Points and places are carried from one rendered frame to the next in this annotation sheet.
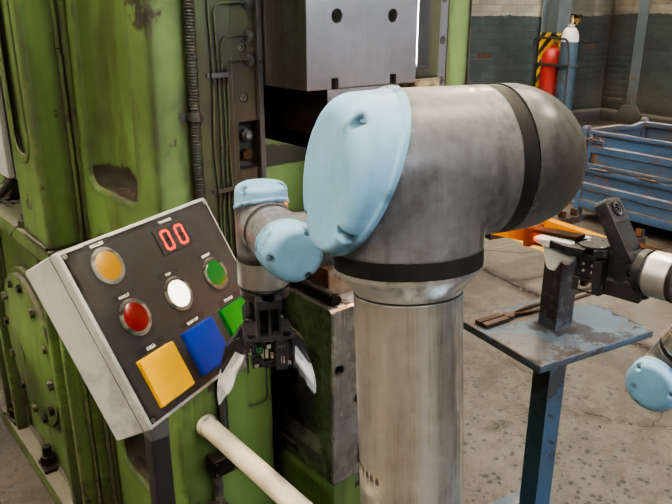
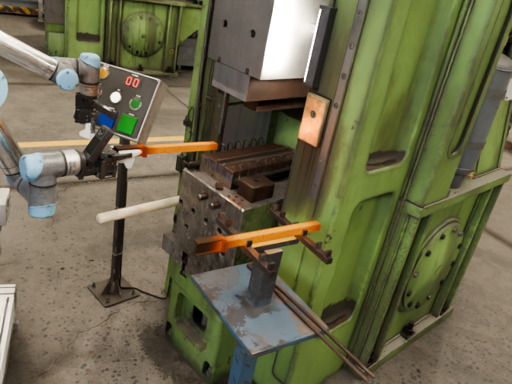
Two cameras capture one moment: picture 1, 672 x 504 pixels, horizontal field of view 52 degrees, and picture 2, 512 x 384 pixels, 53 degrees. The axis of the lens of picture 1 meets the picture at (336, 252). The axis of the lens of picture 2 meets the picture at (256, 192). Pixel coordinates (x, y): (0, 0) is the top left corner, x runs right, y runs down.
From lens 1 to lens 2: 2.36 m
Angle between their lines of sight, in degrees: 74
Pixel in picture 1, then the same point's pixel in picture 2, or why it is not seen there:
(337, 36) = (223, 34)
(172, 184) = (194, 82)
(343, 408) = (180, 223)
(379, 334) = not seen: outside the picture
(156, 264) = (117, 84)
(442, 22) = (345, 63)
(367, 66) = (235, 57)
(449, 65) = (348, 98)
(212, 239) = (147, 94)
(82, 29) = not seen: hidden behind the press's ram
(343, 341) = (184, 188)
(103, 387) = not seen: hidden behind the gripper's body
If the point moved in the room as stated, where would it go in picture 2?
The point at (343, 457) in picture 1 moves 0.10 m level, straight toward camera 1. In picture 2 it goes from (176, 249) to (153, 247)
